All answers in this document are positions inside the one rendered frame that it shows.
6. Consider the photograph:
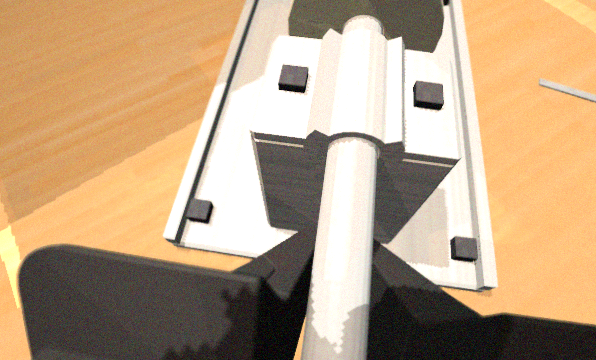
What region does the silver metal shaft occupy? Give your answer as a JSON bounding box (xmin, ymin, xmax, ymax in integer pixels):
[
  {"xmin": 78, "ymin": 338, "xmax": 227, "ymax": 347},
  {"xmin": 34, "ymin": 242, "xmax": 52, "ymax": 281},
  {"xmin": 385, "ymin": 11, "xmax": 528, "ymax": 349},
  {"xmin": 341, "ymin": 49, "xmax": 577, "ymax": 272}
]
[{"xmin": 300, "ymin": 137, "xmax": 378, "ymax": 360}]

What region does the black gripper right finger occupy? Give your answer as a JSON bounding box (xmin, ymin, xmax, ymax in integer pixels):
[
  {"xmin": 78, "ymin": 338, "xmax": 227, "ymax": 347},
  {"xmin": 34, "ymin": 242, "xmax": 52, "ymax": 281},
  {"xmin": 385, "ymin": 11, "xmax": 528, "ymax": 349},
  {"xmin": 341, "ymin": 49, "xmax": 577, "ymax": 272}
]
[{"xmin": 367, "ymin": 239, "xmax": 596, "ymax": 360}]

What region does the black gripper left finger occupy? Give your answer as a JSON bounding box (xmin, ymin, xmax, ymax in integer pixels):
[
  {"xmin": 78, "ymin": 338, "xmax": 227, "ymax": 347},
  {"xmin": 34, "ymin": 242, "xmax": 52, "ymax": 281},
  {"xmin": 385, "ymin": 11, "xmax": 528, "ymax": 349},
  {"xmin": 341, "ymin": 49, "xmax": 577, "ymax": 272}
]
[{"xmin": 16, "ymin": 226, "xmax": 318, "ymax": 360}]

